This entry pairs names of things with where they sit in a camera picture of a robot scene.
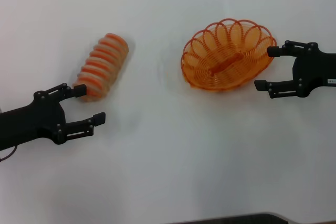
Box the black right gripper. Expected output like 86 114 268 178
254 40 336 100

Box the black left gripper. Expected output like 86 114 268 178
0 82 107 151

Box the sliced bread loaf orange crust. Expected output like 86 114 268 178
72 33 130 103

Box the orange wire basket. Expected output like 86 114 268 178
180 18 278 93

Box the dark curved base panel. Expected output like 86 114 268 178
167 211 297 224

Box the thin dark left arm cable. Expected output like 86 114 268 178
0 145 19 163

